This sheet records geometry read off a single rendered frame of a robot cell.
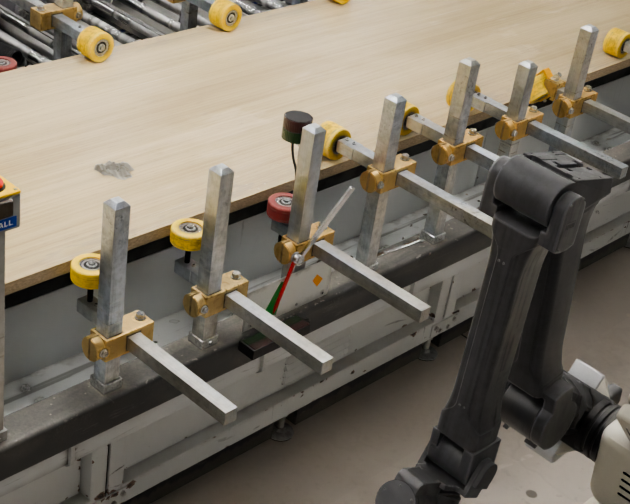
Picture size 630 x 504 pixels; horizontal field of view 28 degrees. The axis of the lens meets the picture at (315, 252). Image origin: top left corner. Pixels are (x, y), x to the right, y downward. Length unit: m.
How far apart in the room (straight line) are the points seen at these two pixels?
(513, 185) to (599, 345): 2.79
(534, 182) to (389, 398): 2.35
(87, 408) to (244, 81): 1.17
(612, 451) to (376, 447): 1.84
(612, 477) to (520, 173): 0.53
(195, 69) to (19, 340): 1.05
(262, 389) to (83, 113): 0.87
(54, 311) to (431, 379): 1.55
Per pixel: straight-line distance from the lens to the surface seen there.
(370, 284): 2.60
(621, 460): 1.74
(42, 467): 2.51
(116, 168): 2.78
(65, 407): 2.43
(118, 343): 2.40
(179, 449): 3.16
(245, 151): 2.93
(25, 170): 2.78
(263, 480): 3.36
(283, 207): 2.70
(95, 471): 2.96
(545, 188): 1.39
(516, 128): 3.15
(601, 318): 4.32
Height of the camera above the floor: 2.24
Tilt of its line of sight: 31 degrees down
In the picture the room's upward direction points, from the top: 9 degrees clockwise
